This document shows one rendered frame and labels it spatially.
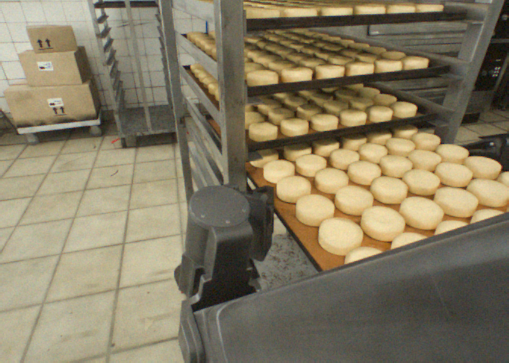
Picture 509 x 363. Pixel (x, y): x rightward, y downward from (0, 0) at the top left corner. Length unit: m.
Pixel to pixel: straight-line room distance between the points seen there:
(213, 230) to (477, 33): 0.57
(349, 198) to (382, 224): 0.06
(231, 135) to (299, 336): 0.34
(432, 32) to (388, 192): 2.64
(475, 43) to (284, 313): 0.60
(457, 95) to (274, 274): 0.96
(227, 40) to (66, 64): 2.66
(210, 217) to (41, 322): 1.43
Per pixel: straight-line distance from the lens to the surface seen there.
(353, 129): 0.60
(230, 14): 0.43
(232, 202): 0.30
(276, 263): 1.43
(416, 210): 0.46
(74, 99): 3.05
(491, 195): 0.54
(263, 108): 0.66
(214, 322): 0.28
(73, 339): 1.56
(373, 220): 0.42
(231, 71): 0.44
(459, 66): 0.72
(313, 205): 0.42
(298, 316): 0.17
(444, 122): 0.74
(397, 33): 2.87
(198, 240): 0.30
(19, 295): 1.83
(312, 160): 0.54
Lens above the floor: 1.18
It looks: 31 degrees down
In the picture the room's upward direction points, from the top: straight up
